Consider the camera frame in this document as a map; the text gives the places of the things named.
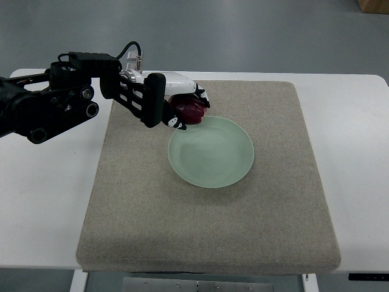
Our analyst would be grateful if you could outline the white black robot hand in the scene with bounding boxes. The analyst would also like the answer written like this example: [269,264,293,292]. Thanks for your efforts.
[119,70,210,130]

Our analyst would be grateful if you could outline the red apple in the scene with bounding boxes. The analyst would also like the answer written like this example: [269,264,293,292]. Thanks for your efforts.
[168,94,207,125]

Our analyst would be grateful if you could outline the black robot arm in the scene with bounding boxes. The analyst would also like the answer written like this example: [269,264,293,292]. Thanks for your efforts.
[1,41,171,144]

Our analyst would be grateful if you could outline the lower floor socket plate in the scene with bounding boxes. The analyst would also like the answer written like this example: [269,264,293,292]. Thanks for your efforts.
[126,63,137,70]

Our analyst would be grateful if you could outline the floor socket plate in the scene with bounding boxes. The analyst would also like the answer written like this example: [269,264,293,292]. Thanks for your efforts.
[126,63,137,70]
[126,50,143,61]

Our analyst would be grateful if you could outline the upper floor socket plate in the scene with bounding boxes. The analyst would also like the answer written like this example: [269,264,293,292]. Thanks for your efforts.
[126,50,143,61]

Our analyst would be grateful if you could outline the pale green plate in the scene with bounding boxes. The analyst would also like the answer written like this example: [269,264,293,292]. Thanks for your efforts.
[167,116,255,189]

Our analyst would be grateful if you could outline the beige fabric mat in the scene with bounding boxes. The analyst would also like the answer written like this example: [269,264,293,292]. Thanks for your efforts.
[76,81,341,275]

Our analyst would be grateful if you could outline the cardboard box corner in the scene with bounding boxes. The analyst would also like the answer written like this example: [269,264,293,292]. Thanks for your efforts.
[357,0,389,14]

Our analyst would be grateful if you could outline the white table leg left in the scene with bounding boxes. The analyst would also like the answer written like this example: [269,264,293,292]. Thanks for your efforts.
[69,269,88,292]

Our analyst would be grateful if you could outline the white table leg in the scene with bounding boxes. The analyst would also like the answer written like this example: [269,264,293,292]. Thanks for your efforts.
[301,274,319,292]
[69,269,88,292]

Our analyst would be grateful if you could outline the white table leg right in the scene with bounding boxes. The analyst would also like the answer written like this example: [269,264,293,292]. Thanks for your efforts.
[301,274,319,292]

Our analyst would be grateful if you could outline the black table control panel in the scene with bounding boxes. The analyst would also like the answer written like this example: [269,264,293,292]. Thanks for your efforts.
[348,273,389,282]

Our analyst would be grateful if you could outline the metal base plate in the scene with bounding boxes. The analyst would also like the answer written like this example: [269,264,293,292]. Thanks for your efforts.
[122,277,274,292]

